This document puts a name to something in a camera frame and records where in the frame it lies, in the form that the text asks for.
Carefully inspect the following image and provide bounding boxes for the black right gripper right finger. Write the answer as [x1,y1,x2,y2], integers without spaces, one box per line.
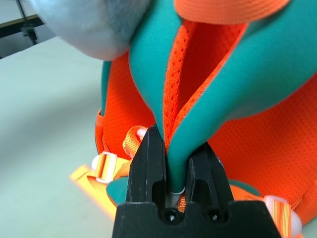
[184,143,230,212]

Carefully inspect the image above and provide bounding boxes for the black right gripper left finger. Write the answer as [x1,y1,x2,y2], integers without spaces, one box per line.
[125,123,167,212]

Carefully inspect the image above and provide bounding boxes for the orange and teal backpack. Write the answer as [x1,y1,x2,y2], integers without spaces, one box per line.
[69,0,317,238]

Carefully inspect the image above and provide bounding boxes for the grey plush toy keychain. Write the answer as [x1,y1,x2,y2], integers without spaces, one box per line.
[34,0,154,62]

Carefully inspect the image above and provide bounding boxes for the black framed side table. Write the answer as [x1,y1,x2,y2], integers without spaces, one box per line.
[0,13,47,59]

